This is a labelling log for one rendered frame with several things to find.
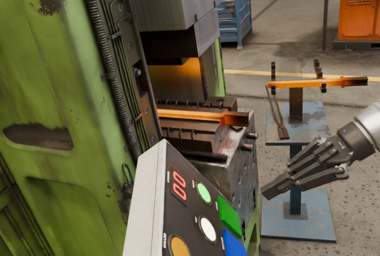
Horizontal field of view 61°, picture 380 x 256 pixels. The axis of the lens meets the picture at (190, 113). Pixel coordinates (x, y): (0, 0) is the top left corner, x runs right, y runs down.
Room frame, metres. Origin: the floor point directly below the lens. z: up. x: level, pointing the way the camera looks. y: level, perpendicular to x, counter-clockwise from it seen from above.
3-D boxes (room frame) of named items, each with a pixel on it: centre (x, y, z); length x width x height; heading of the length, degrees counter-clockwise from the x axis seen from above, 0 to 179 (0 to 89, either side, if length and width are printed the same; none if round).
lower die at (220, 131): (1.07, 0.09, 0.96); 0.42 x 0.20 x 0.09; 63
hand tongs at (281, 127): (1.55, -0.47, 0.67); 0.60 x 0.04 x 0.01; 171
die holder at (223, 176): (1.12, 0.07, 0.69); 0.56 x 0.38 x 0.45; 63
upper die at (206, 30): (1.07, 0.09, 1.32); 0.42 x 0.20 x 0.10; 63
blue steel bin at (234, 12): (5.18, -0.56, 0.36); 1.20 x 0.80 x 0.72; 63
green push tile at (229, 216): (0.53, -0.04, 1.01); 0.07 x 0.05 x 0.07; 178
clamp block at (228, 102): (1.16, -0.13, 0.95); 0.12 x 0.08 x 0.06; 63
